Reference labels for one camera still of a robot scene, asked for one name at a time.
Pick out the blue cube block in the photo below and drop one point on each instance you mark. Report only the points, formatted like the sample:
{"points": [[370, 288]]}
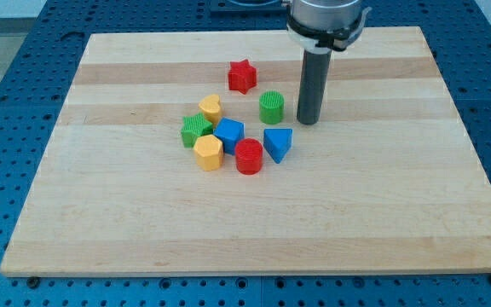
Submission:
{"points": [[230, 132]]}

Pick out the yellow heart block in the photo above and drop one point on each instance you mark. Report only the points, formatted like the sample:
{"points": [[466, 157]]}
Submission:
{"points": [[211, 108]]}

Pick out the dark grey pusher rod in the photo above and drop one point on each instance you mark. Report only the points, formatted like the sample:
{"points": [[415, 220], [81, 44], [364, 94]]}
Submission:
{"points": [[312, 87]]}

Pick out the green star block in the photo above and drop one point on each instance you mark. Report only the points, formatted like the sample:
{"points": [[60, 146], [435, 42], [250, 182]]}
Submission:
{"points": [[193, 127]]}

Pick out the blue triangle block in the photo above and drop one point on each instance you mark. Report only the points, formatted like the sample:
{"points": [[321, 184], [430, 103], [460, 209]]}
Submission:
{"points": [[277, 142]]}

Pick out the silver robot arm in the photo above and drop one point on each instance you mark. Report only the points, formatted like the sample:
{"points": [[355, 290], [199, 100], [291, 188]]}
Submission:
{"points": [[321, 27]]}

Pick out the wooden board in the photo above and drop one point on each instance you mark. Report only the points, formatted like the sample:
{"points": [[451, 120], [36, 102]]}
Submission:
{"points": [[386, 183]]}

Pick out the yellow hexagon block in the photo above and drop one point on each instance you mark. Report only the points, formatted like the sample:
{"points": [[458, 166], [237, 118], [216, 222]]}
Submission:
{"points": [[208, 151]]}

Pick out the green cylinder block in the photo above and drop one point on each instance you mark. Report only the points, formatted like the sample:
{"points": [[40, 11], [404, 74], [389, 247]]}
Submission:
{"points": [[271, 107]]}

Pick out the red star block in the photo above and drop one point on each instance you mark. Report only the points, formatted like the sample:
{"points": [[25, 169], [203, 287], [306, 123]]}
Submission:
{"points": [[242, 76]]}

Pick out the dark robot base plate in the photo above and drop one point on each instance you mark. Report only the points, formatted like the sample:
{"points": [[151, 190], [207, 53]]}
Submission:
{"points": [[221, 7]]}

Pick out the red cylinder block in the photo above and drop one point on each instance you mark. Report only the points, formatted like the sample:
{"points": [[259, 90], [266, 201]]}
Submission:
{"points": [[249, 156]]}

